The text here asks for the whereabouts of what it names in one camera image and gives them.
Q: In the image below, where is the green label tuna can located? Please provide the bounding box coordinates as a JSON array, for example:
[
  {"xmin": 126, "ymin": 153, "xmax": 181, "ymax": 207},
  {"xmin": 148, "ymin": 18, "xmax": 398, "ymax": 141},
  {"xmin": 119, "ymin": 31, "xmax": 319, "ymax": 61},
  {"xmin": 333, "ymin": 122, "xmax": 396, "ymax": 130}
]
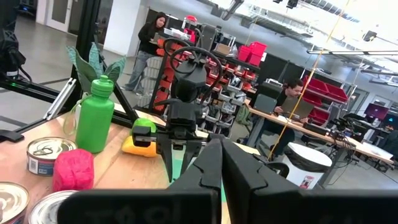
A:
[{"xmin": 28, "ymin": 189, "xmax": 78, "ymax": 224}]

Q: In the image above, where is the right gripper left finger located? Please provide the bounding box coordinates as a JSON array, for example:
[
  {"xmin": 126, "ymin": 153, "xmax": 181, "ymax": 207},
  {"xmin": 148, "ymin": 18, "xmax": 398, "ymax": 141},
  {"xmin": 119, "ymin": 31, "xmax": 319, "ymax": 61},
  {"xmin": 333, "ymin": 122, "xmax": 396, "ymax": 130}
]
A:
[{"xmin": 169, "ymin": 138, "xmax": 223, "ymax": 192}]

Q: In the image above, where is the silver aluminium extrusion bar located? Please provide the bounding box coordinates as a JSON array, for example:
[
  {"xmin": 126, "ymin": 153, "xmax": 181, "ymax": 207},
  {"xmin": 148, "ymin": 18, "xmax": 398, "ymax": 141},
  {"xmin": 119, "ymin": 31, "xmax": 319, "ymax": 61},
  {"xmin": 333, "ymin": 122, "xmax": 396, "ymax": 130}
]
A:
[{"xmin": 42, "ymin": 77, "xmax": 78, "ymax": 121}]

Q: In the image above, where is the long wooden desk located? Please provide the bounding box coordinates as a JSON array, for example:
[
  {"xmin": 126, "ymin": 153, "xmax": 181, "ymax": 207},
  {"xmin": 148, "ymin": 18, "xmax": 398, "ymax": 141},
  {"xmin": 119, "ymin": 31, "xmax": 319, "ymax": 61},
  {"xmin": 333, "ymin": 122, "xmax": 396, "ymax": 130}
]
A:
[{"xmin": 245, "ymin": 99, "xmax": 396, "ymax": 190}]

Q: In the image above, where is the red plastic bin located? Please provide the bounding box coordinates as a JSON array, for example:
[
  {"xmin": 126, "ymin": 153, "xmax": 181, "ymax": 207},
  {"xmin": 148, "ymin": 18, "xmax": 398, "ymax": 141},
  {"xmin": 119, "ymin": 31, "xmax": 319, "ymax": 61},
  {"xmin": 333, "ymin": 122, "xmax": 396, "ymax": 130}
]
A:
[{"xmin": 238, "ymin": 41, "xmax": 268, "ymax": 67}]

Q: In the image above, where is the grey laptop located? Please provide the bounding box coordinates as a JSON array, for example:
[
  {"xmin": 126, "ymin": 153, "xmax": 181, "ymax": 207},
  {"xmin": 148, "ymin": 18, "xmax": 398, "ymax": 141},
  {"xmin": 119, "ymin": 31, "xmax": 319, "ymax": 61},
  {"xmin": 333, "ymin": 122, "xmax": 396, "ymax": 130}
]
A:
[{"xmin": 281, "ymin": 96, "xmax": 315, "ymax": 119}]

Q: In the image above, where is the white trash bin black bag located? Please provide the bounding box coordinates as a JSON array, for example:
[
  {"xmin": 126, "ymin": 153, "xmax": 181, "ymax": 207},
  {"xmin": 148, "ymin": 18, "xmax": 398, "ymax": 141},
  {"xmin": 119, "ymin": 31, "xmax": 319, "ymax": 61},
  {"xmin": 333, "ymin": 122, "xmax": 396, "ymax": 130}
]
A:
[{"xmin": 279, "ymin": 141, "xmax": 333, "ymax": 190}]

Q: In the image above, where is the yellow cable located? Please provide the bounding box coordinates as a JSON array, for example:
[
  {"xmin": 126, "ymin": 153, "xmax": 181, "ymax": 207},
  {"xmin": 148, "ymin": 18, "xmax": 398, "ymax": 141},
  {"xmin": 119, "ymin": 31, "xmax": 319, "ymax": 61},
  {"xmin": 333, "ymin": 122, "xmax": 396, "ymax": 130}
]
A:
[{"xmin": 267, "ymin": 0, "xmax": 354, "ymax": 161}]

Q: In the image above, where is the bright green apple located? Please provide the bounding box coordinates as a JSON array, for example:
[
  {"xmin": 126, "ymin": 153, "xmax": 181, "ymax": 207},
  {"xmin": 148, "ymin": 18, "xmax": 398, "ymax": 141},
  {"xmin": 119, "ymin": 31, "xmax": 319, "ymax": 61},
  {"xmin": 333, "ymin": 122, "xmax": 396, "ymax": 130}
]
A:
[{"xmin": 132, "ymin": 117, "xmax": 158, "ymax": 138}]

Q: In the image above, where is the green plastic bottle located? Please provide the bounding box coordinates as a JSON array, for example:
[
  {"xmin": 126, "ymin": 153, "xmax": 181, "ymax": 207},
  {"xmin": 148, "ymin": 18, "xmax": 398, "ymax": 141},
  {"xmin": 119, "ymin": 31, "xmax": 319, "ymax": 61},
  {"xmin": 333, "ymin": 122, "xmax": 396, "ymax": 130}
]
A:
[{"xmin": 63, "ymin": 75, "xmax": 116, "ymax": 154}]

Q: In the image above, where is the white plant pot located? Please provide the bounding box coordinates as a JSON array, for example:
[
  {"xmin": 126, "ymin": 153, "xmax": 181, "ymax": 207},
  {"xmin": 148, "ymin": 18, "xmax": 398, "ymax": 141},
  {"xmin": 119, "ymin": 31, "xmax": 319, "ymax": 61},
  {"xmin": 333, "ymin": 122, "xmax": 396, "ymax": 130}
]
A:
[{"xmin": 73, "ymin": 93, "xmax": 83, "ymax": 127}]

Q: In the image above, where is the black equipment block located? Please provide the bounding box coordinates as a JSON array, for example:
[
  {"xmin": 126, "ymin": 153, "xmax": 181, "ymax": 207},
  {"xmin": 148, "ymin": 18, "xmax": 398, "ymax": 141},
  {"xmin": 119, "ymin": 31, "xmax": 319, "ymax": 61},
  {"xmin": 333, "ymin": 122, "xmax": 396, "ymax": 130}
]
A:
[{"xmin": 0, "ymin": 0, "xmax": 27, "ymax": 80}]

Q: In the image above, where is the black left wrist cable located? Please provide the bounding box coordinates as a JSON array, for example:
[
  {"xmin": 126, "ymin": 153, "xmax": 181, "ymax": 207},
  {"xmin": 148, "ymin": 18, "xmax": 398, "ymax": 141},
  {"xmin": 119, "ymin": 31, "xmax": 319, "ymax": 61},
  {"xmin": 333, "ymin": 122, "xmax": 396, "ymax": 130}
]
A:
[{"xmin": 162, "ymin": 37, "xmax": 224, "ymax": 105}]

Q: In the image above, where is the person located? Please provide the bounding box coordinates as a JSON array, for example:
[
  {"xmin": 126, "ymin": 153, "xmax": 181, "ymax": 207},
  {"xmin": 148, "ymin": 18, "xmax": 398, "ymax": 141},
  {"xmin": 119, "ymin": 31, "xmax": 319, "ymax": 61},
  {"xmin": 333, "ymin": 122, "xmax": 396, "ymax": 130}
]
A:
[
  {"xmin": 121, "ymin": 11, "xmax": 169, "ymax": 94},
  {"xmin": 257, "ymin": 77, "xmax": 315, "ymax": 159}
]

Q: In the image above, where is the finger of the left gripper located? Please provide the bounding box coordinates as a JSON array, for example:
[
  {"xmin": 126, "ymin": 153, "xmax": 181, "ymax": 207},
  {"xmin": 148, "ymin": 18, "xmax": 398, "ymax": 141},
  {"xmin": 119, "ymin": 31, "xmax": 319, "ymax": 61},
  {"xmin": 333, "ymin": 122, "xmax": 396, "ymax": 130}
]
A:
[
  {"xmin": 156, "ymin": 141, "xmax": 174, "ymax": 184},
  {"xmin": 180, "ymin": 141, "xmax": 203, "ymax": 175}
]

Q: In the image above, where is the blue label salmon can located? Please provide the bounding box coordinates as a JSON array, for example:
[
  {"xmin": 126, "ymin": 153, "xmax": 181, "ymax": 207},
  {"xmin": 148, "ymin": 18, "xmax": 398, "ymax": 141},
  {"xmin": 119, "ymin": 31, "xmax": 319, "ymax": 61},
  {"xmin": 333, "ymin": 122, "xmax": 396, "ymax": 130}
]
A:
[
  {"xmin": 0, "ymin": 182, "xmax": 31, "ymax": 224},
  {"xmin": 26, "ymin": 136, "xmax": 78, "ymax": 177}
]

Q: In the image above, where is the black aluminium table frame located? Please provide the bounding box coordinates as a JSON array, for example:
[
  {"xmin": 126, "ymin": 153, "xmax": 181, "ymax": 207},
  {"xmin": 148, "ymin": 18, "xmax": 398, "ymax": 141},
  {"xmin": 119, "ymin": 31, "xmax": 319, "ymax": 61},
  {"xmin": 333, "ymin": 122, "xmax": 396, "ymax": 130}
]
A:
[{"xmin": 0, "ymin": 0, "xmax": 165, "ymax": 144}]

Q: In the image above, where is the shelf rack with parts bins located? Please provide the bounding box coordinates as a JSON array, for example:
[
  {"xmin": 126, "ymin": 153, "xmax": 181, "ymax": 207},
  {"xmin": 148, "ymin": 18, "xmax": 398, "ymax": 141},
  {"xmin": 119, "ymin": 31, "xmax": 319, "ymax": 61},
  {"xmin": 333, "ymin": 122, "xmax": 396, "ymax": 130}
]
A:
[{"xmin": 149, "ymin": 15, "xmax": 268, "ymax": 139}]

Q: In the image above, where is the teal folded cloth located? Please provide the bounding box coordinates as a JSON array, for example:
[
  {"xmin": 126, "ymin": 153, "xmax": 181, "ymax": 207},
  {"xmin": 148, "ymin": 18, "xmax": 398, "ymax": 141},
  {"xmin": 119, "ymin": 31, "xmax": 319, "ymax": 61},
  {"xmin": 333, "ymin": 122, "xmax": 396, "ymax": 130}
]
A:
[{"xmin": 65, "ymin": 42, "xmax": 127, "ymax": 94}]

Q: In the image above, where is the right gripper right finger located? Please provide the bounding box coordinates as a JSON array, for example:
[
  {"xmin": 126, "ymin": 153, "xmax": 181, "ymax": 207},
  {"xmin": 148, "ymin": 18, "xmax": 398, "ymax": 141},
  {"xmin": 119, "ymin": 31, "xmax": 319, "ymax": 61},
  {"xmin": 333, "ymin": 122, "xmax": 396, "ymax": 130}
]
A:
[{"xmin": 221, "ymin": 138, "xmax": 301, "ymax": 224}]

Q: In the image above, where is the red bell pepper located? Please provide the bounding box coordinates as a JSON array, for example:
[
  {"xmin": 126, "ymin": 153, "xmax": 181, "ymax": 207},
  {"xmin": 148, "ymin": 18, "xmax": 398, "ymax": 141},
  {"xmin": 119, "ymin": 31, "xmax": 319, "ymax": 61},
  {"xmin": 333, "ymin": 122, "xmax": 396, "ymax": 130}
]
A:
[{"xmin": 52, "ymin": 148, "xmax": 95, "ymax": 193}]

